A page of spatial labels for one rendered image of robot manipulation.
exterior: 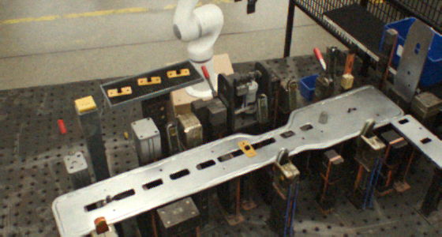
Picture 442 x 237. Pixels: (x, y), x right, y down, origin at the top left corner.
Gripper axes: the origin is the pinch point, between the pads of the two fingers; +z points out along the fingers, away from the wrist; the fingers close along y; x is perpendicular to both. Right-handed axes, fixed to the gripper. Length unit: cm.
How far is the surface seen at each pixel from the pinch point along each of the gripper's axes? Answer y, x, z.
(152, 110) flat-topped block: -5, -36, 39
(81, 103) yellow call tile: -8, -61, 29
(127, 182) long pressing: 20, -56, 45
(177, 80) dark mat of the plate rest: -5.3, -25.3, 28.7
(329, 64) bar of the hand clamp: 10.8, 34.0, 30.0
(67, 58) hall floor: -212, -38, 145
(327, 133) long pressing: 31, 20, 45
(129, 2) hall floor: -274, 36, 145
